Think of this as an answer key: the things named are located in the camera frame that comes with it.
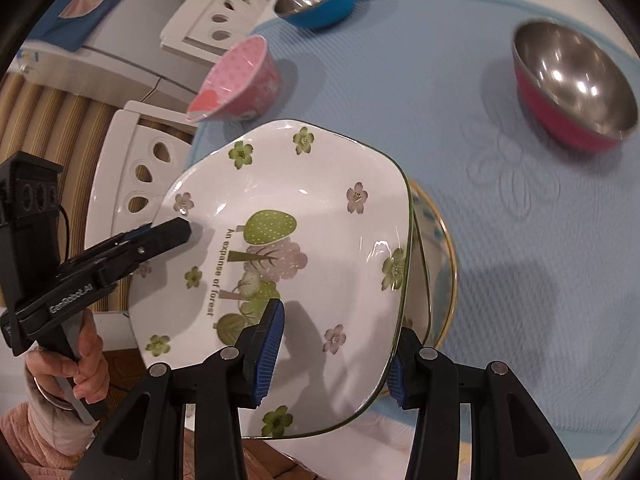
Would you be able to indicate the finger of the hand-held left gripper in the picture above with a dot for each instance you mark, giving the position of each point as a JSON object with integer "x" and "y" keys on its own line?
{"x": 160, "y": 240}
{"x": 135, "y": 234}

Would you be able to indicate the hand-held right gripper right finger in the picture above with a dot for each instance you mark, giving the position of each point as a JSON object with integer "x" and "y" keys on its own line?
{"x": 395, "y": 380}

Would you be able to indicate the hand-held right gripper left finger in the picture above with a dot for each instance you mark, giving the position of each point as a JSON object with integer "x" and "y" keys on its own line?
{"x": 267, "y": 355}

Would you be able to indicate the round plate with blue flower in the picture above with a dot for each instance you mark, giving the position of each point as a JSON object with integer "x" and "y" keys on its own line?
{"x": 435, "y": 270}

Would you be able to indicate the hexagonal white tree-print plate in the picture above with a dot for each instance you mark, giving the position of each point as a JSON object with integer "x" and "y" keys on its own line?
{"x": 320, "y": 240}

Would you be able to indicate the pink patterned bowl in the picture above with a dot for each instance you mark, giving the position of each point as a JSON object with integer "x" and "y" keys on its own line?
{"x": 235, "y": 70}

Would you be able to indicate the pink steel bowl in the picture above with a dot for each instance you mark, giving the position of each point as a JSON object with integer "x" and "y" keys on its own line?
{"x": 565, "y": 75}

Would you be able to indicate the person's left forearm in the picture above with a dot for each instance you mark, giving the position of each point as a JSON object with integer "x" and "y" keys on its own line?
{"x": 30, "y": 435}

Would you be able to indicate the person's left hand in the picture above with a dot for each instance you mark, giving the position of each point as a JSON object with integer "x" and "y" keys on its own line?
{"x": 92, "y": 355}

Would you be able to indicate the white dining chair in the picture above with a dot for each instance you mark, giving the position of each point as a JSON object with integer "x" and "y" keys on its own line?
{"x": 120, "y": 160}
{"x": 200, "y": 10}

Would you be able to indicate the white cabinet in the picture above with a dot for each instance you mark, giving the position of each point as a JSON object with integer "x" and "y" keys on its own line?
{"x": 115, "y": 60}

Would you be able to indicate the blue and pink picture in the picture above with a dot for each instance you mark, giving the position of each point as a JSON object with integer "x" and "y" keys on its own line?
{"x": 100, "y": 0}

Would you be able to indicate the light blue table mat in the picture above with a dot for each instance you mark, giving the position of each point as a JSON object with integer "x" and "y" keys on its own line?
{"x": 400, "y": 85}

